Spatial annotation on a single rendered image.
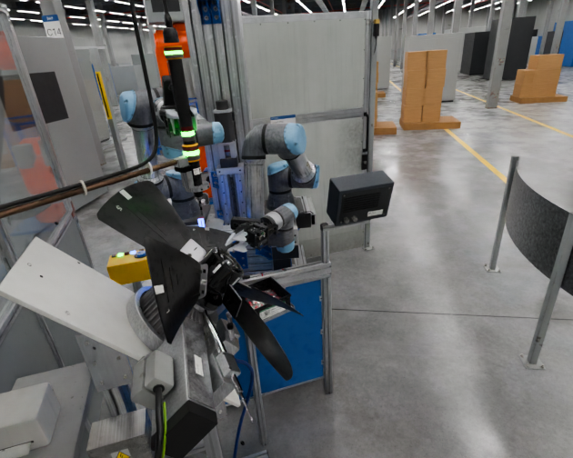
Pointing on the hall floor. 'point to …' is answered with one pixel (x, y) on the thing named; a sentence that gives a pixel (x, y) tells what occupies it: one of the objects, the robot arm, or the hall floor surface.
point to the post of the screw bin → (256, 391)
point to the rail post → (327, 335)
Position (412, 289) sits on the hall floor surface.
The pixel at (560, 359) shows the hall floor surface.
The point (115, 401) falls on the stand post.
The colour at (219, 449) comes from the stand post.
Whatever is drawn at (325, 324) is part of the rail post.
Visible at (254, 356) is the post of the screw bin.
